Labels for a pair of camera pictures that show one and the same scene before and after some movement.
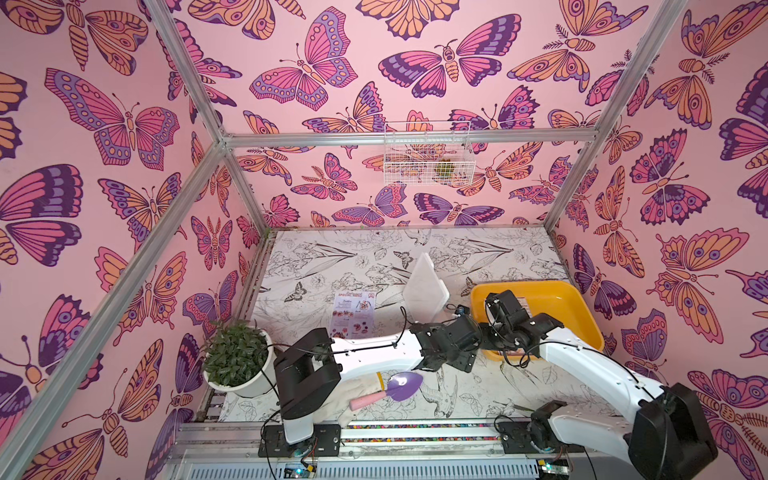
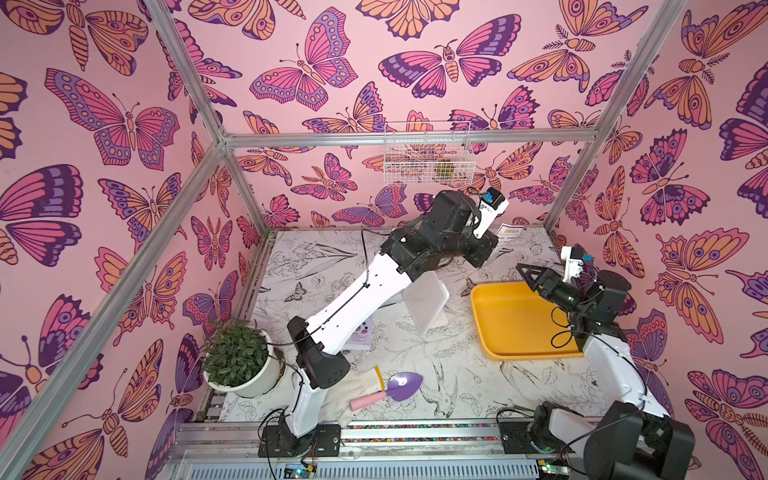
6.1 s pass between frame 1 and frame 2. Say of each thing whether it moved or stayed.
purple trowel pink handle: stayed
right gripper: moved
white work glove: stayed
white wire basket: stayed
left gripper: moved
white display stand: stayed
